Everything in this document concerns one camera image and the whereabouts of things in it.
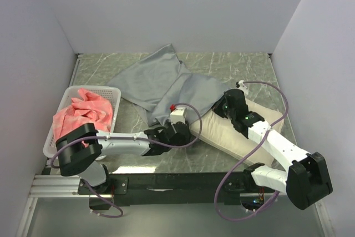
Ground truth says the pink crumpled cloth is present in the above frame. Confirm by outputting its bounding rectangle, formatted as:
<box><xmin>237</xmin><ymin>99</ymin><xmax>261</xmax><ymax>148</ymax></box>
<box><xmin>52</xmin><ymin>88</ymin><xmax>113</xmax><ymax>140</ymax></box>

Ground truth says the beige pillow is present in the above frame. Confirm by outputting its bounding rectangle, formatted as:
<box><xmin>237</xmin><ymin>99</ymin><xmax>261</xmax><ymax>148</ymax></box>
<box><xmin>190</xmin><ymin>99</ymin><xmax>284</xmax><ymax>167</ymax></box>

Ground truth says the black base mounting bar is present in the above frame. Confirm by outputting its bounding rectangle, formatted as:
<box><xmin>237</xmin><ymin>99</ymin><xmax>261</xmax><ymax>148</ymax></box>
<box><xmin>94</xmin><ymin>172</ymin><xmax>274</xmax><ymax>206</ymax></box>

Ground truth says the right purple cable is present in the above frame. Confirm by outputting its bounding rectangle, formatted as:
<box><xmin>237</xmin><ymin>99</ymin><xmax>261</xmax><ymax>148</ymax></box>
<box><xmin>214</xmin><ymin>80</ymin><xmax>291</xmax><ymax>223</ymax></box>

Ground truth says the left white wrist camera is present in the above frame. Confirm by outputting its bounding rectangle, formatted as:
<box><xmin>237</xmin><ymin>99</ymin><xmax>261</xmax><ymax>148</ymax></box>
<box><xmin>169</xmin><ymin>104</ymin><xmax>187</xmax><ymax>124</ymax></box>

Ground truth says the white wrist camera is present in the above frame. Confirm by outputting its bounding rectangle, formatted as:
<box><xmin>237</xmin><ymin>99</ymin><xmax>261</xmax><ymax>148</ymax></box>
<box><xmin>169</xmin><ymin>104</ymin><xmax>187</xmax><ymax>124</ymax></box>
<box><xmin>236</xmin><ymin>80</ymin><xmax>249</xmax><ymax>95</ymax></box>

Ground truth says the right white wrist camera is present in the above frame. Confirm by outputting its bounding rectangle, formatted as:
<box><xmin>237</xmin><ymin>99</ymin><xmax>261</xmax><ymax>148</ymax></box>
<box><xmin>236</xmin><ymin>80</ymin><xmax>249</xmax><ymax>95</ymax></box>

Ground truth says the aluminium frame rail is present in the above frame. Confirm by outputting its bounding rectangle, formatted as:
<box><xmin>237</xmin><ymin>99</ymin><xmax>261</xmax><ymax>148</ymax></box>
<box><xmin>29</xmin><ymin>172</ymin><xmax>322</xmax><ymax>198</ymax></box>

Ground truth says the white plastic basket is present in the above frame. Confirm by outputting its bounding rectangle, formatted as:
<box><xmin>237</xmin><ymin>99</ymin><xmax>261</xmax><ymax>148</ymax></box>
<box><xmin>43</xmin><ymin>85</ymin><xmax>121</xmax><ymax>158</ymax></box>

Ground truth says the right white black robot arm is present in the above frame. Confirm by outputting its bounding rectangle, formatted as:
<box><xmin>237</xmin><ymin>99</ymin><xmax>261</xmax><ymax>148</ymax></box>
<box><xmin>213</xmin><ymin>89</ymin><xmax>333</xmax><ymax>210</ymax></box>

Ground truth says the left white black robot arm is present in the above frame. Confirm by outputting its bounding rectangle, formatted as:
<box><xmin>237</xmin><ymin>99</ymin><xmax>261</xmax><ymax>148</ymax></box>
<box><xmin>52</xmin><ymin>122</ymin><xmax>192</xmax><ymax>194</ymax></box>

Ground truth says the grey pillowcase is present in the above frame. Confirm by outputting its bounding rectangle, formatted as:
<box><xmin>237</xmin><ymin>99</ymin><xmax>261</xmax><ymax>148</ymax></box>
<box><xmin>107</xmin><ymin>44</ymin><xmax>229</xmax><ymax>127</ymax></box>

